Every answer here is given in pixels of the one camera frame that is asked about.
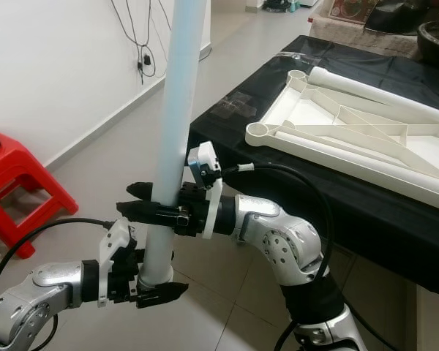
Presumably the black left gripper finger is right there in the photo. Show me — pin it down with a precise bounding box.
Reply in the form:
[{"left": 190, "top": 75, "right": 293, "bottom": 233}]
[{"left": 138, "top": 282, "right": 189, "bottom": 308}]

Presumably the crumpled clear plastic film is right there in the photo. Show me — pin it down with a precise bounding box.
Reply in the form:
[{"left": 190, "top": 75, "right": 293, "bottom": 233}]
[
  {"left": 277, "top": 50, "right": 317, "bottom": 64},
  {"left": 211, "top": 90, "right": 258, "bottom": 119}
]

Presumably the red plastic stool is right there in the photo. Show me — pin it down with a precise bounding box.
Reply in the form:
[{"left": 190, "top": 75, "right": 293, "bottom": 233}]
[{"left": 0, "top": 128, "right": 79, "bottom": 260}]

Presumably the small black plug adapter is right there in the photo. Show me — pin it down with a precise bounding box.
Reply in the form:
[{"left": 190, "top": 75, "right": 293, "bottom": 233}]
[{"left": 138, "top": 51, "right": 153, "bottom": 74}]

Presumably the white ribbed plastic table top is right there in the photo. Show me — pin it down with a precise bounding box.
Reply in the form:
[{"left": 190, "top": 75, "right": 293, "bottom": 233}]
[{"left": 245, "top": 69, "right": 439, "bottom": 214}]

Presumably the black tablecloth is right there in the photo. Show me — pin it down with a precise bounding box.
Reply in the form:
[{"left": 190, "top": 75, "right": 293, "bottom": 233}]
[{"left": 187, "top": 35, "right": 439, "bottom": 301}]

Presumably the beige cloth covered bench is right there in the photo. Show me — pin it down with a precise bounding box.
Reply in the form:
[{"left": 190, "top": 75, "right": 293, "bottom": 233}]
[{"left": 309, "top": 15, "right": 425, "bottom": 58}]

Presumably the box with red print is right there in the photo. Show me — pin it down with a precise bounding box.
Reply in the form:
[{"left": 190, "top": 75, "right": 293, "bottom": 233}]
[{"left": 329, "top": 0, "right": 380, "bottom": 23}]

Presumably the black bag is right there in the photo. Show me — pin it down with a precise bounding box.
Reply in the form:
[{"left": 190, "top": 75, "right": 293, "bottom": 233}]
[{"left": 366, "top": 0, "right": 434, "bottom": 34}]

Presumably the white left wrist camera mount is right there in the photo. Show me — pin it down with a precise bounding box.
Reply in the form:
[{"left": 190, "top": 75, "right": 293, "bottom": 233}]
[{"left": 97, "top": 218, "right": 132, "bottom": 308}]

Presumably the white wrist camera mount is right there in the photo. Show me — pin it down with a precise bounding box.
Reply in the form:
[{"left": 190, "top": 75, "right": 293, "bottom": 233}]
[
  {"left": 97, "top": 218, "right": 132, "bottom": 308},
  {"left": 187, "top": 141, "right": 224, "bottom": 241}
]

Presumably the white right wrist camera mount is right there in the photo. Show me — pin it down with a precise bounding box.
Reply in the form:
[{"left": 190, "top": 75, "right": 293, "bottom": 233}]
[{"left": 187, "top": 141, "right": 224, "bottom": 241}]

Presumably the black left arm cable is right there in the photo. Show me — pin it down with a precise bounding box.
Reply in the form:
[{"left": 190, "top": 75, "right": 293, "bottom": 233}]
[{"left": 0, "top": 216, "right": 114, "bottom": 351}]

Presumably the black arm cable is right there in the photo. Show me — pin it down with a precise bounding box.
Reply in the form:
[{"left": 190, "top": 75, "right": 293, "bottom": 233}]
[
  {"left": 219, "top": 161, "right": 407, "bottom": 351},
  {"left": 0, "top": 216, "right": 114, "bottom": 351}
]

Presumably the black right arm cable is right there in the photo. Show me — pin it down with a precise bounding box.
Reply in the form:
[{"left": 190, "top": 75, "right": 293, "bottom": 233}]
[{"left": 219, "top": 161, "right": 407, "bottom": 351}]

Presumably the thin hanging cable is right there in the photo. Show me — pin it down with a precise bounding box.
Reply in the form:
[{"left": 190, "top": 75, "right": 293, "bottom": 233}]
[
  {"left": 108, "top": 0, "right": 147, "bottom": 67},
  {"left": 128, "top": 0, "right": 157, "bottom": 78}
]

